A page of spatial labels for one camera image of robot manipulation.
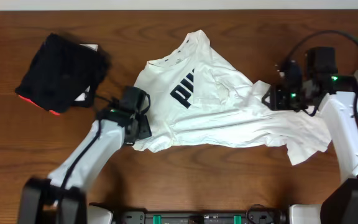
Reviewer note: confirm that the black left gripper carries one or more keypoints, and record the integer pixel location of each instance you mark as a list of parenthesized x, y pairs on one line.
[(142, 131)]

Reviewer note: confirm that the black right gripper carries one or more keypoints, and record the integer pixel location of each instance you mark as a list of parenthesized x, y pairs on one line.
[(276, 102)]

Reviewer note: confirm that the white Puma t-shirt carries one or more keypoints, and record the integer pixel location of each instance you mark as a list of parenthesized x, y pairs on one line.
[(198, 97)]

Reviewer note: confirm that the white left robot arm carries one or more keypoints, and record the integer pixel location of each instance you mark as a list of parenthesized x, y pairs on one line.
[(61, 197)]

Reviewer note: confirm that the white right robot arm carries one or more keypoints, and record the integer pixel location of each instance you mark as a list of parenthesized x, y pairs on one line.
[(335, 98)]

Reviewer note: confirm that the red garment edge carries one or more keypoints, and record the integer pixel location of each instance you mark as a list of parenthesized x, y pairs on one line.
[(30, 101)]

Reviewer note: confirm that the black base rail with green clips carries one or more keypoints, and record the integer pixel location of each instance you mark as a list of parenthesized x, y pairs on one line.
[(256, 214)]

